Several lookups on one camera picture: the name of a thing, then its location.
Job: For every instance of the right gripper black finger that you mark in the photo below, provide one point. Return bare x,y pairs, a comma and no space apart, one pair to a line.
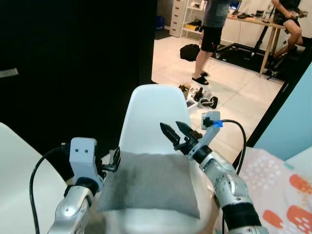
185,130
169,133

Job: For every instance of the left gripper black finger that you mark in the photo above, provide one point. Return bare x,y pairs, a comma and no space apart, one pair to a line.
115,160

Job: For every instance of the grey pillow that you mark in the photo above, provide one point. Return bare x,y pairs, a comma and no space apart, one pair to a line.
146,183

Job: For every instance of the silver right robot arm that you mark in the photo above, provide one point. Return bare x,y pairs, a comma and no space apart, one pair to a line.
229,187

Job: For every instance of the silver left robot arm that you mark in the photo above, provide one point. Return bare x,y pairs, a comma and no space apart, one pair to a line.
73,209

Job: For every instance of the white plastic shell chair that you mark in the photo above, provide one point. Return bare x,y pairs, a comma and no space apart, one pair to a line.
148,117
17,185

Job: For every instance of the small white box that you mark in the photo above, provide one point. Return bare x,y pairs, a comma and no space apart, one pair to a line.
192,103

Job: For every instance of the grey and black roller device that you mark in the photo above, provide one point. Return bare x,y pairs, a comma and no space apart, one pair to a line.
208,101

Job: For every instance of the small cardboard box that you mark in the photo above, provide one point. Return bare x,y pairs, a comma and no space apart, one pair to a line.
185,91

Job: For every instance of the black bag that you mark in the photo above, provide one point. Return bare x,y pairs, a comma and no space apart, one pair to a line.
190,52

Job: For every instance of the black floor mat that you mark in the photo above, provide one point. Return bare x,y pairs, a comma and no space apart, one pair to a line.
243,53

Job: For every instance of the white bedding with orange print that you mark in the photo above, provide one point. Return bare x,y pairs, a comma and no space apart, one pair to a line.
273,195

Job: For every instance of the white open shelf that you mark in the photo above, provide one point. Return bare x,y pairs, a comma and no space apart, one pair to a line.
195,22

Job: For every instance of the black door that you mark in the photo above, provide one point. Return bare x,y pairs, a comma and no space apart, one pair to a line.
73,58

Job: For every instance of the blue bin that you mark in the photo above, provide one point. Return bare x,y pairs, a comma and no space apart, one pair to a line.
160,23

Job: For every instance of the white drawer unit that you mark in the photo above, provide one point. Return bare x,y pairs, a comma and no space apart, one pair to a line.
177,17

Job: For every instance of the person in grey shirt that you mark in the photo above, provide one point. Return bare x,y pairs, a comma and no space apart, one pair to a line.
214,19

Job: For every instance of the wooden table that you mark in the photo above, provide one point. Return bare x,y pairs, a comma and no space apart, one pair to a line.
258,22

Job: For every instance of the seated person in dark clothes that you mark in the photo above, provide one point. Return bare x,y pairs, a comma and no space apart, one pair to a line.
287,14

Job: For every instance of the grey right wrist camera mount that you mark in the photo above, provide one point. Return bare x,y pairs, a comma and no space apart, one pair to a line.
208,130

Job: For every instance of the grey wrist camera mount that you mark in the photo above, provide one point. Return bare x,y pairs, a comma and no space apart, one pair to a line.
83,156
208,130

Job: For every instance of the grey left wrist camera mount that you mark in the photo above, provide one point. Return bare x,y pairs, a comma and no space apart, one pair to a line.
83,156

